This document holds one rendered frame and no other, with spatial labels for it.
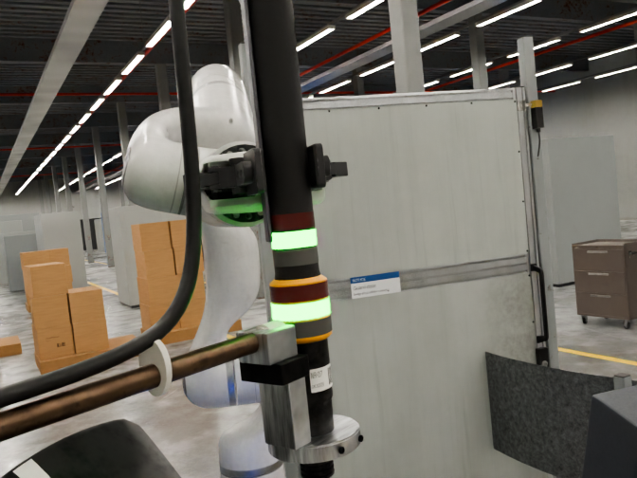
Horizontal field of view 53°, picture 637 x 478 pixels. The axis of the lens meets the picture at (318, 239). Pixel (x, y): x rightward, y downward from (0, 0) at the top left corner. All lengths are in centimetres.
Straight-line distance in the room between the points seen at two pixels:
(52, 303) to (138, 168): 739
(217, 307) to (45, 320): 694
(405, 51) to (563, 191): 400
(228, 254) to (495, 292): 171
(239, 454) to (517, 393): 156
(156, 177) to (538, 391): 202
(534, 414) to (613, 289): 487
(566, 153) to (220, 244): 953
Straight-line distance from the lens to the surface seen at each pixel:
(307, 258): 46
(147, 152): 68
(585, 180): 1076
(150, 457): 56
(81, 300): 808
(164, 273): 867
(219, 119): 81
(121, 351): 37
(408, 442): 262
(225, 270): 113
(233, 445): 123
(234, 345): 42
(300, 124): 47
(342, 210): 238
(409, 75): 742
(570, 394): 243
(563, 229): 1035
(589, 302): 755
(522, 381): 255
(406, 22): 755
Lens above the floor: 160
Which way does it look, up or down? 3 degrees down
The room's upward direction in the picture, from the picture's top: 6 degrees counter-clockwise
